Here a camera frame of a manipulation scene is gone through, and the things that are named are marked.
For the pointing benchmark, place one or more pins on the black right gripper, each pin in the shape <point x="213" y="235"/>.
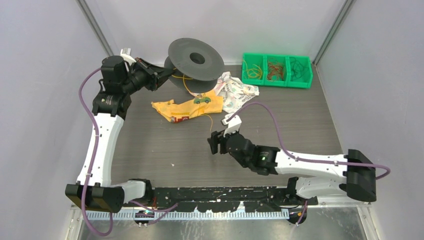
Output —
<point x="217" y="137"/>

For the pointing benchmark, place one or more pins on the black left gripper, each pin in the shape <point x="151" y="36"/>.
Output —
<point x="156" y="76"/>

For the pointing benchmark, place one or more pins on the black cable spool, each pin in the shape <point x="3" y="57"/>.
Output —
<point x="197" y="65"/>

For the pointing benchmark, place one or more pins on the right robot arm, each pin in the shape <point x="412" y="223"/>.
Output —
<point x="352" y="174"/>

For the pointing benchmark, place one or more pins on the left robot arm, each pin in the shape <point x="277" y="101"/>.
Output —
<point x="122" y="76"/>

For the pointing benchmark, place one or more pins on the white patterned cloth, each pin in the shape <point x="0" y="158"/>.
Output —
<point x="235" y="93"/>

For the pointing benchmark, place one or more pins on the yellow snack bag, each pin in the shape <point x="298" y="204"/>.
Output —
<point x="202" y="104"/>

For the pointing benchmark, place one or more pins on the green three-compartment bin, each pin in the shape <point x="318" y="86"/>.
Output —
<point x="277" y="70"/>

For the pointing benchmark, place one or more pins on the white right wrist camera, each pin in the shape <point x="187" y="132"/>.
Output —
<point x="232" y="123"/>

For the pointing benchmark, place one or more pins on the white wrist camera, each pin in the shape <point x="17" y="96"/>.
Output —
<point x="232" y="123"/>
<point x="125" y="53"/>

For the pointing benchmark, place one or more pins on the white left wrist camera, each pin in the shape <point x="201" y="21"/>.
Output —
<point x="125" y="53"/>

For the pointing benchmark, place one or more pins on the slotted aluminium rail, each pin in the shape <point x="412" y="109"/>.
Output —
<point x="239" y="214"/>

